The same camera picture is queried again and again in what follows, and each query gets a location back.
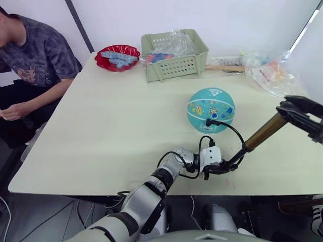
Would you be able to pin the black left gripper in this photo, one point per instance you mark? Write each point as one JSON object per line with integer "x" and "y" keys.
{"x": 214, "y": 169}

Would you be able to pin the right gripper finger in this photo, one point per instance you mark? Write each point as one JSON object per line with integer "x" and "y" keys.
{"x": 308, "y": 106}
{"x": 308, "y": 124}

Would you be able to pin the black and gold hand pump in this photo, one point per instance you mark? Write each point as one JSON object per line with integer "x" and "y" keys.
{"x": 265, "y": 131}

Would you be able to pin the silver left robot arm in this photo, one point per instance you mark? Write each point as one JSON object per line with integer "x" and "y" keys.
{"x": 141, "y": 201}

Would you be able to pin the seated person's left forearm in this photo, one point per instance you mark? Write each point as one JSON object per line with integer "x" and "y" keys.
{"x": 43, "y": 100}

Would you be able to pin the teal space-print ball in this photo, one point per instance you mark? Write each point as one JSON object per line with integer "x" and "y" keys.
{"x": 212, "y": 100}

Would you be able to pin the seated person's left hand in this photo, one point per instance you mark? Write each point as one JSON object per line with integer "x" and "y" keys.
{"x": 12, "y": 113}

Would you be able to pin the clear bag with orange contents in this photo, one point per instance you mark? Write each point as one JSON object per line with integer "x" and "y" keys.
{"x": 277, "y": 73}

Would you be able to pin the silver rounded robot housing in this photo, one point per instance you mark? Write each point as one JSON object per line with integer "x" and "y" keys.
{"x": 222, "y": 218}

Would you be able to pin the clear bag with blue contents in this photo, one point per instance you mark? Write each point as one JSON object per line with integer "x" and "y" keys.
{"x": 260, "y": 58}

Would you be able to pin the dark brown blocky object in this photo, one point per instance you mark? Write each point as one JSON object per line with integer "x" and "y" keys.
{"x": 295, "y": 208}

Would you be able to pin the silver robot torso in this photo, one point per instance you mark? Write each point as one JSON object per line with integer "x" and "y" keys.
{"x": 189, "y": 238}

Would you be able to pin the black white striped sneaker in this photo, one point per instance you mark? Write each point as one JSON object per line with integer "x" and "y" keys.
{"x": 318, "y": 216}

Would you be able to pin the clear pack of white pieces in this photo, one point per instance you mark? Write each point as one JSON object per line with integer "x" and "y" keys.
{"x": 224, "y": 60}

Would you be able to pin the pale green perforated basket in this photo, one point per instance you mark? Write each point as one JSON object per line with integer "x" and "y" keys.
{"x": 176, "y": 69}

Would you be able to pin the red and blue flat pack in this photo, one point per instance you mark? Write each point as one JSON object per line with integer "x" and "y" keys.
{"x": 159, "y": 57}

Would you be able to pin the crumpled clear plastic bag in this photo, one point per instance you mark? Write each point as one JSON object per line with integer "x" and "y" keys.
{"x": 179, "y": 41}

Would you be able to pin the blue plastic block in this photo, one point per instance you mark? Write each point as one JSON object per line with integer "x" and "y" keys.
{"x": 123, "y": 59}
{"x": 113, "y": 53}
{"x": 125, "y": 65}

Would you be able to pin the seated person in grey shirt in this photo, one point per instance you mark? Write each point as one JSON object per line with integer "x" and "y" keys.
{"x": 38, "y": 50}

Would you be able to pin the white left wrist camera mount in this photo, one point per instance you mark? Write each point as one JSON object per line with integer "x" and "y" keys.
{"x": 210, "y": 156}

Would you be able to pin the white wall corner strip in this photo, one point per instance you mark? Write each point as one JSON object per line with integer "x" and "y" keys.
{"x": 306, "y": 27}

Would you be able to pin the dark grey wall strip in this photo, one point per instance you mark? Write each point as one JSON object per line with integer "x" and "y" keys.
{"x": 80, "y": 25}

